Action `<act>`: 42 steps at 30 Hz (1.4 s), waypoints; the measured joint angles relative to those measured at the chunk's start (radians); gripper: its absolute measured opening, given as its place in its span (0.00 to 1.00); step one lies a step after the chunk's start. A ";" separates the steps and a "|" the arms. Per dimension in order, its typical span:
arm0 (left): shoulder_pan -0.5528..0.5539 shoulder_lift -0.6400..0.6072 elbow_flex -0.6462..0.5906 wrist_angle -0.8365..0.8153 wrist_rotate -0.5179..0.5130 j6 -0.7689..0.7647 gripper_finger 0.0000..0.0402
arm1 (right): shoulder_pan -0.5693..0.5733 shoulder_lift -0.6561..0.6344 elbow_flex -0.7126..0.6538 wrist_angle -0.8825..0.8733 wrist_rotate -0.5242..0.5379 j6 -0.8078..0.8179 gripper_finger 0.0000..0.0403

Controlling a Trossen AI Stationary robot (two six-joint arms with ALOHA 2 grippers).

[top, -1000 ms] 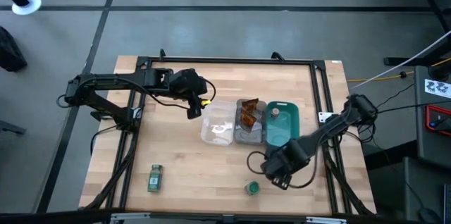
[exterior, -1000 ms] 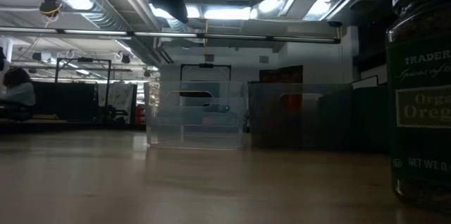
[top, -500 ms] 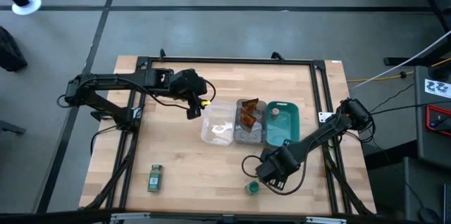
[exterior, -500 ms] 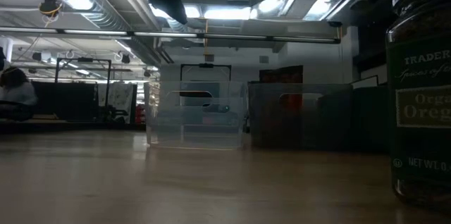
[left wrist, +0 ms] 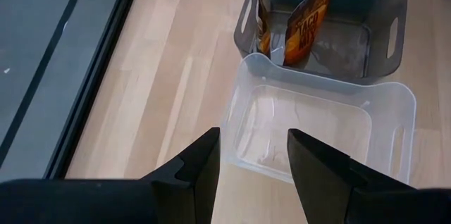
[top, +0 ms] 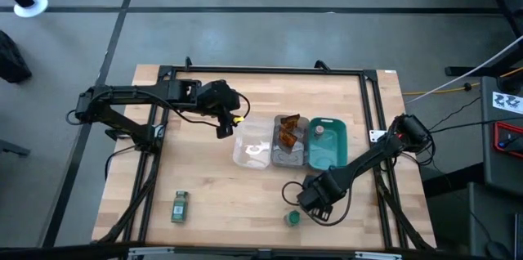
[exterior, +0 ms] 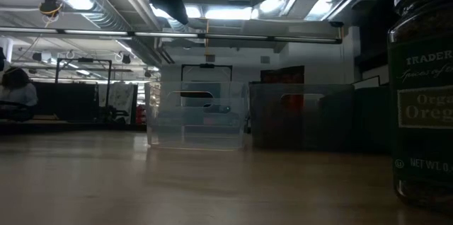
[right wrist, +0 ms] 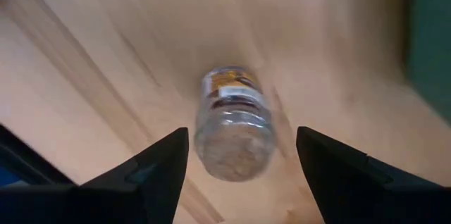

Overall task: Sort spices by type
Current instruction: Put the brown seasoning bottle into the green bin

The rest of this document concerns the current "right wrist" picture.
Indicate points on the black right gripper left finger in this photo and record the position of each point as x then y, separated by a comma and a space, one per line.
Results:
148, 188

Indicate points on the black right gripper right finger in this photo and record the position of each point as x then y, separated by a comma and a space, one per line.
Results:
352, 188

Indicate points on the clear-lid brown spice jar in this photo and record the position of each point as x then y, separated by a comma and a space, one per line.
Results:
234, 136

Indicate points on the green plastic bin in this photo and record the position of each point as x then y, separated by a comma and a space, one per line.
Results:
430, 41

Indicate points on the black aluminium table frame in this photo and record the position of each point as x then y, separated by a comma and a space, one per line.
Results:
28, 160

